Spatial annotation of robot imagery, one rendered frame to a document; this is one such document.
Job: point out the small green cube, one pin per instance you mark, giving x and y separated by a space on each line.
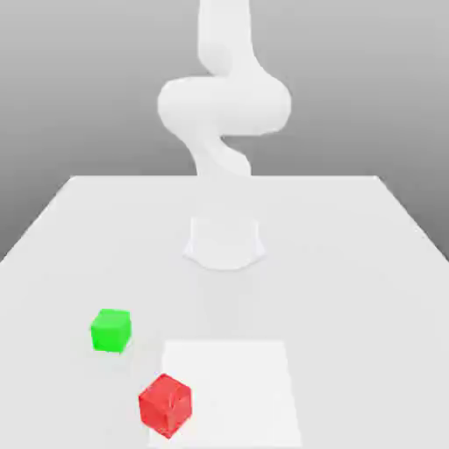
110 331

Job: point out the small red cube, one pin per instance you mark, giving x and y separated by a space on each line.
165 405

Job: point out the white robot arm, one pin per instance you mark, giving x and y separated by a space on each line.
224 105

